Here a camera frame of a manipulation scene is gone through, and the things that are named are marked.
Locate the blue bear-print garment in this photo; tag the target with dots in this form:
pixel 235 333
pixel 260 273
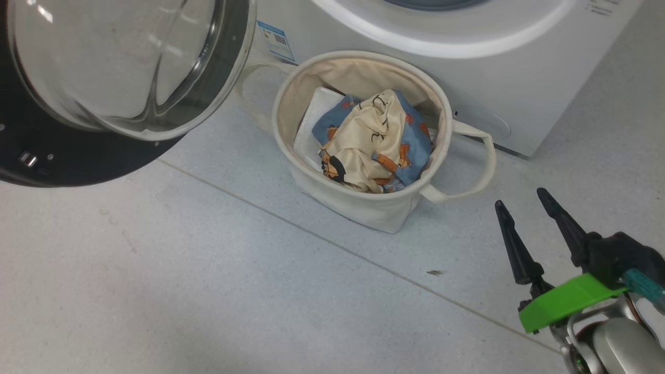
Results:
pixel 415 140

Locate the white front-load washing machine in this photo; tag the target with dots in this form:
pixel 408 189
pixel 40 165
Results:
pixel 493 78

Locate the cream beige garment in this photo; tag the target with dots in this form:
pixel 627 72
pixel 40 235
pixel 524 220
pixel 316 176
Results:
pixel 363 135

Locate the round white filter cover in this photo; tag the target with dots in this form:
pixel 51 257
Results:
pixel 483 123

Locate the blue energy label sticker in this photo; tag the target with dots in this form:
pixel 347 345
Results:
pixel 276 41

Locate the black-rimmed glass washer door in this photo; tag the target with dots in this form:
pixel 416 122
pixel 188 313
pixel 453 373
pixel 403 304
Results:
pixel 78 156

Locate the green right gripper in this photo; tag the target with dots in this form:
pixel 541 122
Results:
pixel 566 301

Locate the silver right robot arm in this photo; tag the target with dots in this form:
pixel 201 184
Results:
pixel 618 348

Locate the white folded cloth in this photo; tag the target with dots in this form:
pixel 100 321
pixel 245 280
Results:
pixel 314 124

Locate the cream fabric laundry basket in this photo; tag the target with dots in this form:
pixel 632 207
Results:
pixel 363 208

